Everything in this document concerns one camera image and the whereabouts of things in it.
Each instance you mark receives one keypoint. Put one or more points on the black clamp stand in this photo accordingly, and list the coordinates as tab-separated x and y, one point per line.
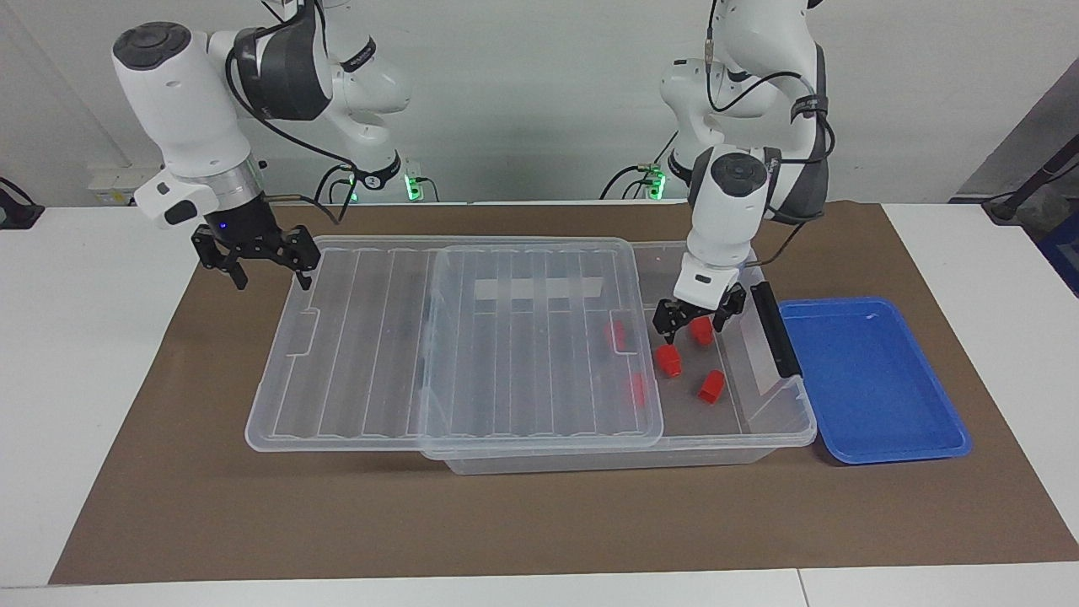
17	211

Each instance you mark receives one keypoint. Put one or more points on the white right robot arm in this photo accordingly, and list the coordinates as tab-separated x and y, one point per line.
181	110

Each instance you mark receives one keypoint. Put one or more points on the blue plastic tray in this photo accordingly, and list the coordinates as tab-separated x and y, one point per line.
877	396

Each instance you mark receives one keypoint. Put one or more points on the clear ribbed box lid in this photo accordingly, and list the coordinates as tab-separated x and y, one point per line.
354	354

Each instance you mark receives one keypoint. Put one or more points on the brown table mat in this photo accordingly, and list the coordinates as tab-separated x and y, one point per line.
253	506

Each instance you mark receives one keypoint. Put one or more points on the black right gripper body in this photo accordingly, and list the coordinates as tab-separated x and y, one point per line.
246	228

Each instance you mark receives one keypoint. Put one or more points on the white power strip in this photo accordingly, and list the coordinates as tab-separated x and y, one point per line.
114	181

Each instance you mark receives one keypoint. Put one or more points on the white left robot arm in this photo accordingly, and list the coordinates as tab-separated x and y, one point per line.
729	219

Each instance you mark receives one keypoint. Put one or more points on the blue crate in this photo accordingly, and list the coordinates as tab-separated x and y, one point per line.
1064	253

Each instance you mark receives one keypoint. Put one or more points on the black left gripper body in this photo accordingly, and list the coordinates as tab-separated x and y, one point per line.
706	305

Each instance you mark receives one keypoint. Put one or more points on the clear plastic storage box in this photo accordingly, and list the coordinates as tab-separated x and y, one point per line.
590	462

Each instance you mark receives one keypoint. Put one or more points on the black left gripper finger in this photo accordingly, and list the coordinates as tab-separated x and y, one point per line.
729	314
666	324

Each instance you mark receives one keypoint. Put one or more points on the red block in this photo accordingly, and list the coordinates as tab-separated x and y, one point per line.
702	333
638	389
711	386
615	333
670	362

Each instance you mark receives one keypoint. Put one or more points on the black tripod leg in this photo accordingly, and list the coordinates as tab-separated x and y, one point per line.
1024	190

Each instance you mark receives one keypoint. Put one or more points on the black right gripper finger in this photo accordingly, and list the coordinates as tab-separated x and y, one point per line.
303	251
221	257

